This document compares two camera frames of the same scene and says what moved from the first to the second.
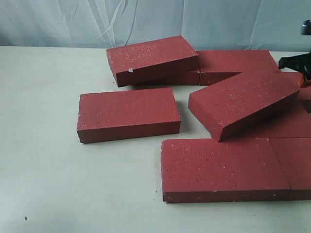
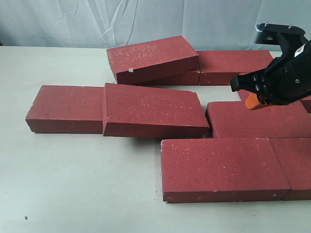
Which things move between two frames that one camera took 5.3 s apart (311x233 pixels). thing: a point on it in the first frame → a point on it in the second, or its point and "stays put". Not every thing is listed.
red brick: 230,105 → 138,111
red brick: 127,114 → 67,109
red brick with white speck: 145,61 stays put
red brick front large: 232,170 stays put
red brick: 293,154 stays put
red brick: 215,66 stays put
